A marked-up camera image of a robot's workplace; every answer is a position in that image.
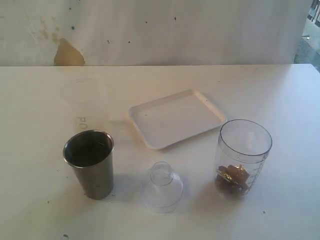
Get clear plastic shaker cup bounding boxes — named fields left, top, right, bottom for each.
left=213, top=119, right=273, bottom=199

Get stainless steel cup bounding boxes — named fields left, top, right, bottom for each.
left=62, top=129, right=114, bottom=200

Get translucent plastic cup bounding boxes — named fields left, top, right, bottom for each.
left=61, top=77, right=108, bottom=133

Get brown cubes and gold coins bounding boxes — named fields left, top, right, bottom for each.
left=215, top=164, right=250, bottom=197

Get clear plastic shaker lid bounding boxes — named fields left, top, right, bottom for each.
left=140, top=161, right=184, bottom=213

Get white rectangular tray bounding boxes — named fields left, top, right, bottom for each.
left=128, top=89, right=228, bottom=150

